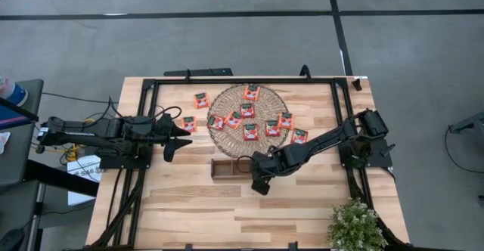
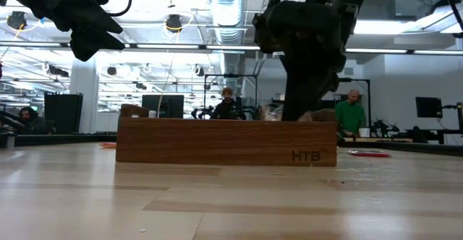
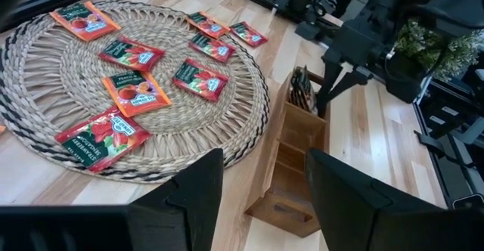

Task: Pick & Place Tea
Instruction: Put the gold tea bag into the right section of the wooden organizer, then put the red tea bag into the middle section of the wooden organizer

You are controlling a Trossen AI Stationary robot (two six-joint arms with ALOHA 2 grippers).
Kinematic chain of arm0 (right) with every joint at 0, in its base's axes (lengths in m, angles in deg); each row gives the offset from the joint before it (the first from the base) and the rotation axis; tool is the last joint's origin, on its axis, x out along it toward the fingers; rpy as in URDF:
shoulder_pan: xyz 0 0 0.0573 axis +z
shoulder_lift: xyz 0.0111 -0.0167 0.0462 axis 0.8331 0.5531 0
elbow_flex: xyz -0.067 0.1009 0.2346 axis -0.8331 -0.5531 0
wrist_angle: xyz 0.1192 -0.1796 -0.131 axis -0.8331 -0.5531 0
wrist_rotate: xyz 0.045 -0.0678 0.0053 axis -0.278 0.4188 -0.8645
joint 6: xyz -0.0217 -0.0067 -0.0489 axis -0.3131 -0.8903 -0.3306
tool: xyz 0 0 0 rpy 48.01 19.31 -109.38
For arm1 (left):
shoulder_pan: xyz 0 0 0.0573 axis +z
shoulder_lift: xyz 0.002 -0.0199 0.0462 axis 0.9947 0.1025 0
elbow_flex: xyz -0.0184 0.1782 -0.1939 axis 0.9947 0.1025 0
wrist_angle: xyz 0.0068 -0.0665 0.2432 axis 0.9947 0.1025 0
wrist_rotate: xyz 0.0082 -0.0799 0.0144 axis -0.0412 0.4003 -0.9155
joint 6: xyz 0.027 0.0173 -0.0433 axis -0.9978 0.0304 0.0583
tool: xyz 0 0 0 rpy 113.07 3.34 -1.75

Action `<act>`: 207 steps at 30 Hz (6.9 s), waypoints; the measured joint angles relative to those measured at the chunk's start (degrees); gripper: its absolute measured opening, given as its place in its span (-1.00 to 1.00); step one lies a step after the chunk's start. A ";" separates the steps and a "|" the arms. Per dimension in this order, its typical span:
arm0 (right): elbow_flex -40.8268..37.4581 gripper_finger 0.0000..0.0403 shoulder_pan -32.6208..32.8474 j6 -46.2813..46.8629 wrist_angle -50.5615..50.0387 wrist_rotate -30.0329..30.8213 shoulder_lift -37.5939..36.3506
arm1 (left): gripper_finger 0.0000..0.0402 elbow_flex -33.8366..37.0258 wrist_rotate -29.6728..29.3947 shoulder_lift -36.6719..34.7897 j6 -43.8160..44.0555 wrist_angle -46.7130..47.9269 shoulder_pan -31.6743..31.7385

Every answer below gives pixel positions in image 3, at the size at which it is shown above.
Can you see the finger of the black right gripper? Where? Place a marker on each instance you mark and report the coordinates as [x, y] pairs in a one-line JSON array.
[[325, 88], [355, 81]]

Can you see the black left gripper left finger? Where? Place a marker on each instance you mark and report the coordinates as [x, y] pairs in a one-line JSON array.
[[196, 205]]

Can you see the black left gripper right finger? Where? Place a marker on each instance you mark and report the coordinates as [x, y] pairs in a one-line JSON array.
[[340, 205]]

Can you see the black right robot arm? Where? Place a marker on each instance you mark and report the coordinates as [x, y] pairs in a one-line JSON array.
[[435, 1]]

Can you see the wooden compartment tea box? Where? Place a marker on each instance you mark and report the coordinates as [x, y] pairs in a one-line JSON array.
[[264, 190]]

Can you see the potted plant white flowers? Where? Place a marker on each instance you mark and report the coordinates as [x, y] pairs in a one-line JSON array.
[[453, 50]]

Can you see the round woven straw placemat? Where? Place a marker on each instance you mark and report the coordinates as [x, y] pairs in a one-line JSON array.
[[56, 73]]

